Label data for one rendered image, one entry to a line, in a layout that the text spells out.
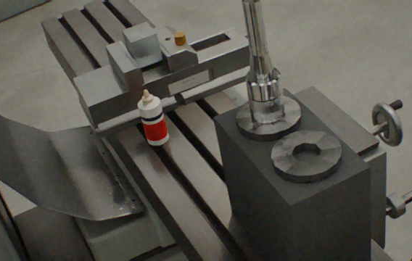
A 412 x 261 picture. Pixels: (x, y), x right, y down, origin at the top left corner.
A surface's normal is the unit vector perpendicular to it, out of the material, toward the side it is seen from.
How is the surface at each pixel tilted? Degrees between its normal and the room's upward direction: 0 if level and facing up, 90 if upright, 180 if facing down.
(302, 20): 0
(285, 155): 0
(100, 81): 0
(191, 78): 90
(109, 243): 90
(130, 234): 90
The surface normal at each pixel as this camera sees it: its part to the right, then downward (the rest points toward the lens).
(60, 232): -0.17, -0.78
